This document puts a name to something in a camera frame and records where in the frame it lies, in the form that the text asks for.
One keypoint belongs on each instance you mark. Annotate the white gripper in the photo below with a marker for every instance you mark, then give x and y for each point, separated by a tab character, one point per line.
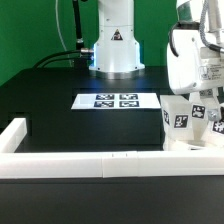
193	67

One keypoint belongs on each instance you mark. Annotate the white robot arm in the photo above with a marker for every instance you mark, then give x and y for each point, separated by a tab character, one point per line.
116	53

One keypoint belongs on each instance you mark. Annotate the white fiducial marker sheet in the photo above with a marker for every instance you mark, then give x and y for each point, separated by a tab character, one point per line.
116	101

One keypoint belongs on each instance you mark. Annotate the white U-shaped obstacle fence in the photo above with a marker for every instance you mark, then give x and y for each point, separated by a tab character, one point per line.
14	165

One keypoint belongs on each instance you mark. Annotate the white round stool seat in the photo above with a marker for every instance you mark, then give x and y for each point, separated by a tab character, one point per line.
181	143

